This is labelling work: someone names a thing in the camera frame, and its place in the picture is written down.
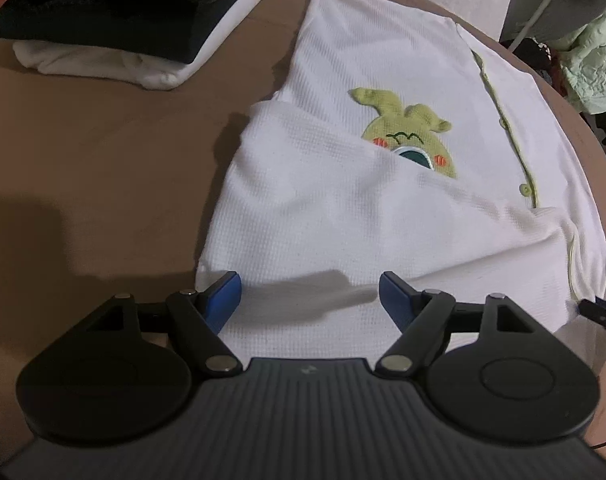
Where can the light green garment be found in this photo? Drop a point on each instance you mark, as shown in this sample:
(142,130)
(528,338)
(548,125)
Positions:
(588,70)

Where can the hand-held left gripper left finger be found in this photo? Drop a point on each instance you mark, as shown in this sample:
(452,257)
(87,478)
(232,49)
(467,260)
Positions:
(225,301)

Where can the cream waffle shirt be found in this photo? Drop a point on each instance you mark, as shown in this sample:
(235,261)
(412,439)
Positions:
(383,220)

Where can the white folded garment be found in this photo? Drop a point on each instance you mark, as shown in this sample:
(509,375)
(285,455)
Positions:
(108,67)

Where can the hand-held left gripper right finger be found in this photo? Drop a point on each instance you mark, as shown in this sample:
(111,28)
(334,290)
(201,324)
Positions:
(395,301)

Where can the black folded garment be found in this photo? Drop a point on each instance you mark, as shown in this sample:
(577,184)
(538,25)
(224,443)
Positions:
(108,25)

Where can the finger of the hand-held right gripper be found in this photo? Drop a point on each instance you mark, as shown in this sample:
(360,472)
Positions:
(603,312)

